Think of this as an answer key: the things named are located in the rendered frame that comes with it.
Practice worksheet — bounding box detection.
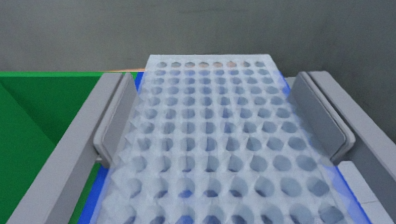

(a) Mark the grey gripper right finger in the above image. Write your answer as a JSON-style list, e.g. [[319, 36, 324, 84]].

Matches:
[[290, 71, 396, 224]]

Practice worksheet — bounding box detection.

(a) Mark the blue open-top bin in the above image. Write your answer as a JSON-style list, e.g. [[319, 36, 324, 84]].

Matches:
[[77, 72, 371, 224]]

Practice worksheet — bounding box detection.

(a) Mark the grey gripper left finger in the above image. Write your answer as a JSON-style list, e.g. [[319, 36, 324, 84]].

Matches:
[[6, 72, 137, 224]]

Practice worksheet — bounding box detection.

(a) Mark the white well plate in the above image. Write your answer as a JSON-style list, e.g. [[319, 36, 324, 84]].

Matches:
[[89, 54, 369, 224]]

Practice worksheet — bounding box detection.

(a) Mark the green returns bin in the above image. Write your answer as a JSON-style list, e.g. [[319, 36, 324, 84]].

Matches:
[[0, 72, 105, 224]]

